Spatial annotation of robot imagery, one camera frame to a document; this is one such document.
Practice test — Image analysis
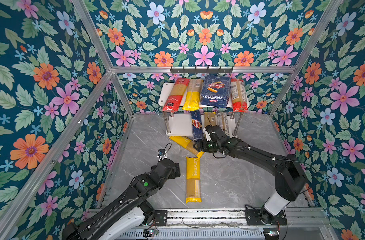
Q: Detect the yellow spaghetti bag top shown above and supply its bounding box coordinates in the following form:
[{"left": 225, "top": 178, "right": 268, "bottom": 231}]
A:
[{"left": 169, "top": 136, "right": 204, "bottom": 159}]

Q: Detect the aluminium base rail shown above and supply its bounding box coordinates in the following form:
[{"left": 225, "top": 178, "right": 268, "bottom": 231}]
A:
[{"left": 115, "top": 208, "right": 338, "bottom": 240}]

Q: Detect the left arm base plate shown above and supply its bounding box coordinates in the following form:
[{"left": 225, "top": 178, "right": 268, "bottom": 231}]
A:
[{"left": 146, "top": 210, "right": 168, "bottom": 227}]

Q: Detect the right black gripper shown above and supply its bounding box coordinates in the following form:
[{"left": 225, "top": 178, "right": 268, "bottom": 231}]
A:
[{"left": 192, "top": 138, "right": 220, "bottom": 152}]

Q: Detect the white two-tier shelf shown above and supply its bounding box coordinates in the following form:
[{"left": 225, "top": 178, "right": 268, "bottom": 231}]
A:
[{"left": 158, "top": 83, "right": 243, "bottom": 138}]

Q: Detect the blue Barilla pasta bag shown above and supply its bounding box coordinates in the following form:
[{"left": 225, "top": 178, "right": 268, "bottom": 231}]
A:
[{"left": 200, "top": 75, "right": 231, "bottom": 108}]

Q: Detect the yellow spaghetti bag long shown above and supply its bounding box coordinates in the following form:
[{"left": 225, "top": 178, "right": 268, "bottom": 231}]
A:
[{"left": 204, "top": 112, "right": 217, "bottom": 127}]

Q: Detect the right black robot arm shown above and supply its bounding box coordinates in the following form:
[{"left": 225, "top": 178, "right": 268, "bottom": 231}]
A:
[{"left": 193, "top": 125, "right": 306, "bottom": 225}]

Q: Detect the metal hook rail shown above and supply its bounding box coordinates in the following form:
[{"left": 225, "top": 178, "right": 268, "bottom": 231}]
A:
[{"left": 169, "top": 66, "right": 233, "bottom": 75}]

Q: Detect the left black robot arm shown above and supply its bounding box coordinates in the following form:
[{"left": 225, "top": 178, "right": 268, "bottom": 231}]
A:
[{"left": 62, "top": 157, "right": 181, "bottom": 240}]

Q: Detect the red-edged spaghetti bag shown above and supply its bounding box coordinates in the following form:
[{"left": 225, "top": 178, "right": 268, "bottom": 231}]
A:
[{"left": 230, "top": 79, "right": 249, "bottom": 113}]

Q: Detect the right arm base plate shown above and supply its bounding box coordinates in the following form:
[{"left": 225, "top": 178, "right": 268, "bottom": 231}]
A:
[{"left": 244, "top": 206, "right": 287, "bottom": 226}]

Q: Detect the blue Barilla spaghetti box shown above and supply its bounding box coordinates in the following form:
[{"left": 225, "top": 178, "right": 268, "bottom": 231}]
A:
[{"left": 191, "top": 110, "right": 203, "bottom": 141}]

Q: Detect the red spaghetti bag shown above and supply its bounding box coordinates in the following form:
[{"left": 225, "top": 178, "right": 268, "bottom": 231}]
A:
[{"left": 162, "top": 78, "right": 190, "bottom": 113}]

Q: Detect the clear spaghetti bag label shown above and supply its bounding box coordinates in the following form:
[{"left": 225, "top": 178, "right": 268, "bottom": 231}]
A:
[{"left": 216, "top": 112, "right": 230, "bottom": 136}]

